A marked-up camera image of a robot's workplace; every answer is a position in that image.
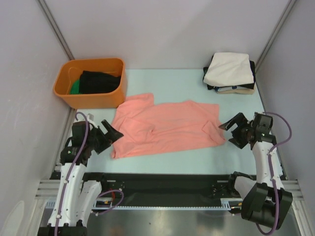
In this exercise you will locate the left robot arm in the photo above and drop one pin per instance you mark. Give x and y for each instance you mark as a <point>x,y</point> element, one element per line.
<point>78,190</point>

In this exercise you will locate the green t shirt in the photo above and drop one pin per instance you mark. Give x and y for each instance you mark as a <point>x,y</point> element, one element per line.
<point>75,89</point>

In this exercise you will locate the black t shirt in bin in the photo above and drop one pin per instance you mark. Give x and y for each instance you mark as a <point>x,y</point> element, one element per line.
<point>98,82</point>

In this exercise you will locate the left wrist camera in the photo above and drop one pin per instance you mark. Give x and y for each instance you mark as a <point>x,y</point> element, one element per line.
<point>89,118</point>

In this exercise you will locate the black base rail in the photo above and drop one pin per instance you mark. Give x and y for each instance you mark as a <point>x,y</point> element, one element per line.
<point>166,190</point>

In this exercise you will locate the white folded t shirt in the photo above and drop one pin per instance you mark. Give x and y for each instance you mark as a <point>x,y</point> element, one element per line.
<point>229,69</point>

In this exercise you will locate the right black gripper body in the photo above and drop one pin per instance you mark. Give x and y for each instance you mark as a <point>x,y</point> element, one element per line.
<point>238,133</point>

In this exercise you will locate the beige folded t shirt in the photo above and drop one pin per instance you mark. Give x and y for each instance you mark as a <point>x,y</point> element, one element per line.
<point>246,91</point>

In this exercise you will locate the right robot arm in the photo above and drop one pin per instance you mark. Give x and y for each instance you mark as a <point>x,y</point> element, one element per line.
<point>265,201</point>

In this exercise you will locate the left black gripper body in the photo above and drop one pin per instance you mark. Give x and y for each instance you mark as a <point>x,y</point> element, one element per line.
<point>98,140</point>

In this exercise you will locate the orange plastic bin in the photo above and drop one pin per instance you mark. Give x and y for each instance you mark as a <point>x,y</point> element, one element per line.
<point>71,72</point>

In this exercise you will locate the pink t shirt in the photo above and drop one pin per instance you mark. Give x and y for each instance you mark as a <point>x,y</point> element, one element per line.
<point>150,128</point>

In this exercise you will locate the white slotted cable duct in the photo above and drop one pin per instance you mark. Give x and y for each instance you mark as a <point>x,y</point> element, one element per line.
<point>224,204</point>

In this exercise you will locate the patterned folded t shirt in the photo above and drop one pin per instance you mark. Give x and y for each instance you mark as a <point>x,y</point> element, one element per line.
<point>223,89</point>

